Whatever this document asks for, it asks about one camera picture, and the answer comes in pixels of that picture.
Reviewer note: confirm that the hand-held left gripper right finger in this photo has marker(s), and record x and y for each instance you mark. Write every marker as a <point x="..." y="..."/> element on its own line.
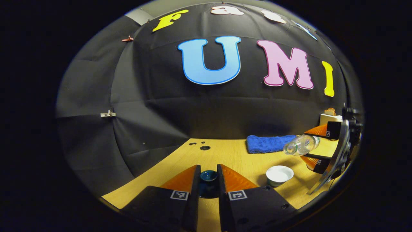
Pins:
<point x="222" y="193"/>

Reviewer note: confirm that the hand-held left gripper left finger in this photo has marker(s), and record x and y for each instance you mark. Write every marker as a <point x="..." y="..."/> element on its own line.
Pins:
<point x="193" y="193"/>

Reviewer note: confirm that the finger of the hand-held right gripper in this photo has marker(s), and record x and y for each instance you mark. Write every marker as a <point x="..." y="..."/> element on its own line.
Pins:
<point x="322" y="166"/>
<point x="322" y="131"/>

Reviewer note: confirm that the dark teal teacup lid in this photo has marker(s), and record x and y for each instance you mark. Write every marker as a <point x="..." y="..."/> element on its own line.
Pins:
<point x="208" y="176"/>

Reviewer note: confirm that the clear plastic water bottle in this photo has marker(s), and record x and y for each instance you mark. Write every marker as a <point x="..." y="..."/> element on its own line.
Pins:
<point x="301" y="145"/>

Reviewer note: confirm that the white teacup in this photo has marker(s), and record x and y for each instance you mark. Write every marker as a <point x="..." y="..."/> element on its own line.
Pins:
<point x="279" y="175"/>

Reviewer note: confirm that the white toaster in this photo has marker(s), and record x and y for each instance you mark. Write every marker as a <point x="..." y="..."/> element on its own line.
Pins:
<point x="328" y="120"/>

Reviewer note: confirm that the toast slice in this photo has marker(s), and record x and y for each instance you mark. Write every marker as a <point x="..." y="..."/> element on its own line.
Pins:
<point x="327" y="112"/>
<point x="332" y="111"/>

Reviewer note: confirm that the blue towel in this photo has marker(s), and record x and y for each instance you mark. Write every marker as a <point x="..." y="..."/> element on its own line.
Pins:
<point x="265" y="143"/>

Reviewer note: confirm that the black backdrop cloth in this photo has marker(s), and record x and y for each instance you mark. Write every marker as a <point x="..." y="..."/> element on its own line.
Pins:
<point x="167" y="106"/>

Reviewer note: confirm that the white cloth clip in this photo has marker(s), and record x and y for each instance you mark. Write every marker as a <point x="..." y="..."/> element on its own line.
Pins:
<point x="107" y="114"/>

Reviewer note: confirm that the red-brown cloth clip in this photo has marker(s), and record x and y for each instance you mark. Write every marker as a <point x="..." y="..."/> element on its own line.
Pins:
<point x="127" y="39"/>

